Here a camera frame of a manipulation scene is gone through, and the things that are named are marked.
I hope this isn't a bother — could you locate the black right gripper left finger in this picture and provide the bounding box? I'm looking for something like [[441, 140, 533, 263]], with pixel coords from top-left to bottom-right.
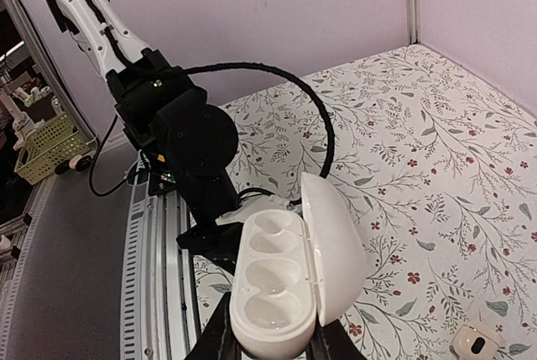
[[190, 295, 242, 360]]

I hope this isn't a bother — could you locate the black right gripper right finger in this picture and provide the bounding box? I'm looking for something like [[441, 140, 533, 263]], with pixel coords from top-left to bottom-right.
[[308, 320, 363, 360]]

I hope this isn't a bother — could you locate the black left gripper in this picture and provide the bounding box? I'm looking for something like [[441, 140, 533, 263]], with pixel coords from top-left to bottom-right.
[[107, 51, 242, 274]]

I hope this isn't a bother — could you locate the white earbud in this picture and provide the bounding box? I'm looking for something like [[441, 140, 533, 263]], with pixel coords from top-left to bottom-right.
[[229, 173, 368, 359]]

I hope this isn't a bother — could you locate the cream earbud case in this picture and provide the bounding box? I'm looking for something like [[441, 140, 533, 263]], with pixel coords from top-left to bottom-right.
[[450, 321, 503, 359]]

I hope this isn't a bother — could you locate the yellow perforated basket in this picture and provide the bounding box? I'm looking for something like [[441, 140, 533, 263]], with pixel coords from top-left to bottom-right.
[[14, 113, 91, 185]]

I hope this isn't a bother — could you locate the floral patterned mat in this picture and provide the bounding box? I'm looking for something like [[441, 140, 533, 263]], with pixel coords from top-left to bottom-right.
[[184, 43, 537, 360]]

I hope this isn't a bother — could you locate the left black sleeved cable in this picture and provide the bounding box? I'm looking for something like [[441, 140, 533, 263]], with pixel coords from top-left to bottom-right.
[[180, 62, 336, 206]]

